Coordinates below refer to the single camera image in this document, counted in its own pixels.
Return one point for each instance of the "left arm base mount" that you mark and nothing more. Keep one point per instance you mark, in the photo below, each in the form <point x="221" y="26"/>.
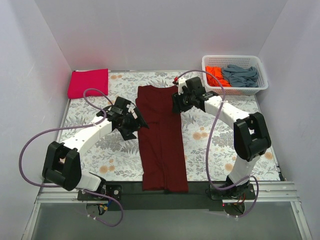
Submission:
<point x="111" y="190"/>

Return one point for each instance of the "white plastic basket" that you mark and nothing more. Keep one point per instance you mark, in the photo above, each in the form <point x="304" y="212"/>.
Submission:
<point x="244" y="61"/>

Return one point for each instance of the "dark red t-shirt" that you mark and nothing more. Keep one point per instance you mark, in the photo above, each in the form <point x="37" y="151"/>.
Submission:
<point x="161" y="145"/>

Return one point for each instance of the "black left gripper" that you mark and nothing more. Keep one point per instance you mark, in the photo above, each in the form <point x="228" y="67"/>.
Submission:
<point x="133" y="124"/>

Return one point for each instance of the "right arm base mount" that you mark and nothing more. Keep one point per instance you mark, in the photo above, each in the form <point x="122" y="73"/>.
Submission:
<point x="237" y="193"/>

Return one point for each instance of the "aluminium front frame rail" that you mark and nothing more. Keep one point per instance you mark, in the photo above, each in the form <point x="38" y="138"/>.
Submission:
<point x="134" y="198"/>

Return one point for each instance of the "grey t-shirt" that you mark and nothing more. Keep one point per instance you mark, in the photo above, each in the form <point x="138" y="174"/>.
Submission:
<point x="239" y="77"/>

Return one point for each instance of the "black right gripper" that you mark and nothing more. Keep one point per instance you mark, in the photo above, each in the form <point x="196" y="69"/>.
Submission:
<point x="178" y="103"/>

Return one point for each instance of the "folded pink t-shirt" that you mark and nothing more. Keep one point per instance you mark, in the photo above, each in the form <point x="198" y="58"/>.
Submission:
<point x="90" y="79"/>

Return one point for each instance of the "orange t-shirt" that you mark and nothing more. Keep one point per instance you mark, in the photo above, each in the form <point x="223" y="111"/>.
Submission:
<point x="215" y="73"/>

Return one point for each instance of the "floral patterned table mat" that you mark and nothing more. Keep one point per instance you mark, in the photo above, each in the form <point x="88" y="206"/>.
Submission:
<point x="208" y="144"/>

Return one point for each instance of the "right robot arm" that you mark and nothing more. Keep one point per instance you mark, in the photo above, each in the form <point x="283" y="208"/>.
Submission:
<point x="251" y="138"/>

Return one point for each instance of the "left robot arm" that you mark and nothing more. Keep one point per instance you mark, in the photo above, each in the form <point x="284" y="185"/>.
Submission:
<point x="62" y="165"/>

